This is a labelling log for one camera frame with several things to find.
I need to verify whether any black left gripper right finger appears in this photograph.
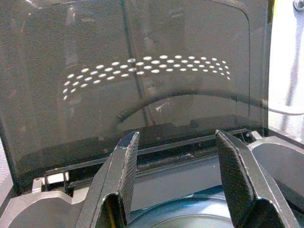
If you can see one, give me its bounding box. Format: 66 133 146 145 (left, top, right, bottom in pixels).
214 129 303 228

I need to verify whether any white water hose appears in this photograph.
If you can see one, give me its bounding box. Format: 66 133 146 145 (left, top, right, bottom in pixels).
267 105 304 117

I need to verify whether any dark transparent washer lid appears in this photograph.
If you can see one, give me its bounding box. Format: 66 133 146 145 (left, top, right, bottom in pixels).
0 0 274 190

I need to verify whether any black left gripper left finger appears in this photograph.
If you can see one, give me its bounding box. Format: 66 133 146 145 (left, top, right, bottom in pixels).
75 131 140 228

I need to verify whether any grey top-load washing machine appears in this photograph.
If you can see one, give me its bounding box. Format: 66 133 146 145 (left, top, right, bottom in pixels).
0 128 304 228

